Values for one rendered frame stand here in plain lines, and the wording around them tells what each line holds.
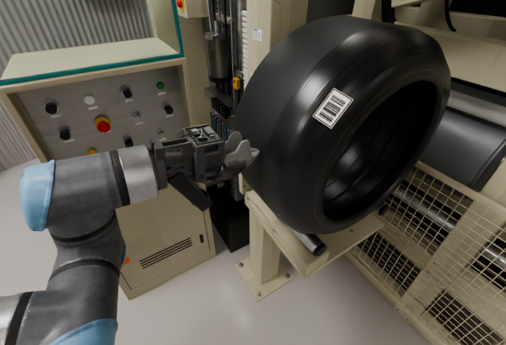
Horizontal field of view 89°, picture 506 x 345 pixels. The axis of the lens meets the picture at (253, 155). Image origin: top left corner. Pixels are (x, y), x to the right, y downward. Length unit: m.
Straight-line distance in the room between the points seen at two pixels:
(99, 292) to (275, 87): 0.44
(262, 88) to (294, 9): 0.31
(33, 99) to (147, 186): 0.70
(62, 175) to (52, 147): 0.72
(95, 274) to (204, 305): 1.29
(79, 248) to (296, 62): 0.49
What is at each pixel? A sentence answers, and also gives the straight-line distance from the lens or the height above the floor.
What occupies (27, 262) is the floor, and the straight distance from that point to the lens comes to 2.31.
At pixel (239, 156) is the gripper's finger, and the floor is 1.25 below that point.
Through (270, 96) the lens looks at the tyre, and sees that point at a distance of 0.54.
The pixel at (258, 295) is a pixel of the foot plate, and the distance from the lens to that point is 1.68.
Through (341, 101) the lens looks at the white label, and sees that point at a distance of 0.47.
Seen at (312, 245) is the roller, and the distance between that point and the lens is 0.78.
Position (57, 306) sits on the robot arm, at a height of 1.22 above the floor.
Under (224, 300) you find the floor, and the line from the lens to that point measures 1.69.
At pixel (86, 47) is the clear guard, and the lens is 0.99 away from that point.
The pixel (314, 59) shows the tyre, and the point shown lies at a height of 1.40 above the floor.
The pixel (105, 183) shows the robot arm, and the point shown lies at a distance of 0.41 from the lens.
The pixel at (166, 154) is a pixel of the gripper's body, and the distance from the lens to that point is 0.43.
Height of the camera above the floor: 1.55
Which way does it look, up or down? 37 degrees down
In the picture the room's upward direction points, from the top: straight up
